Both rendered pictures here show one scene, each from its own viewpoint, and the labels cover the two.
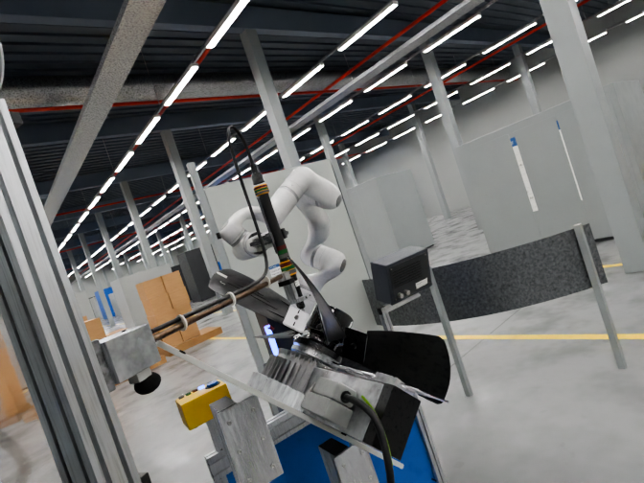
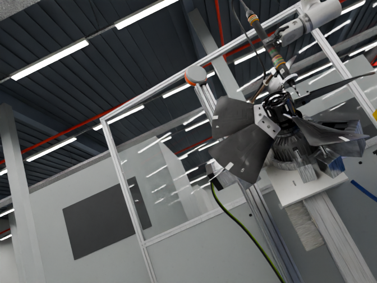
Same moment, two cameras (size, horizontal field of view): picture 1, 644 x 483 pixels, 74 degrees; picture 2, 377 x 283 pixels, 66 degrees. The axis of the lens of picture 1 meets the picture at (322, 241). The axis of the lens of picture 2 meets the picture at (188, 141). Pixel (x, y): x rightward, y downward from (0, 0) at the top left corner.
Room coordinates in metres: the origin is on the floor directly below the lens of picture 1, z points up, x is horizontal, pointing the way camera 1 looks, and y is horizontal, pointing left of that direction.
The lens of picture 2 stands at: (1.70, -1.04, 0.81)
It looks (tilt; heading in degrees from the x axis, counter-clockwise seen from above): 19 degrees up; 133
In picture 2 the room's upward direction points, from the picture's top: 23 degrees counter-clockwise
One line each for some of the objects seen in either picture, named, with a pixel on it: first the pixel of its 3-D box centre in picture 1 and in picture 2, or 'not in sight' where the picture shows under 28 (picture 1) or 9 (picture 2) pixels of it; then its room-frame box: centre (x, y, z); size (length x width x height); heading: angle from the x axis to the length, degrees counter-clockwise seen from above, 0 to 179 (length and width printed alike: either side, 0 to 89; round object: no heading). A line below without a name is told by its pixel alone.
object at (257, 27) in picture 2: (274, 227); (265, 40); (1.28, 0.12, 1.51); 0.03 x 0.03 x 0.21
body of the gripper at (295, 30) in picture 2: (263, 241); (290, 31); (1.38, 0.18, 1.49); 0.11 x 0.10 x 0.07; 30
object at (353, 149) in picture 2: not in sight; (339, 138); (1.31, 0.17, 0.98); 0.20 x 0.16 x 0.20; 120
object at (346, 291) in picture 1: (308, 282); not in sight; (3.32, 0.20, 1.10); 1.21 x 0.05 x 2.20; 120
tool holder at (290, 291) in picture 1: (292, 286); (283, 73); (1.27, 0.13, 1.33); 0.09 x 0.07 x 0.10; 155
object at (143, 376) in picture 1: (146, 379); not in sight; (0.75, 0.37, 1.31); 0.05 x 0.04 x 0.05; 155
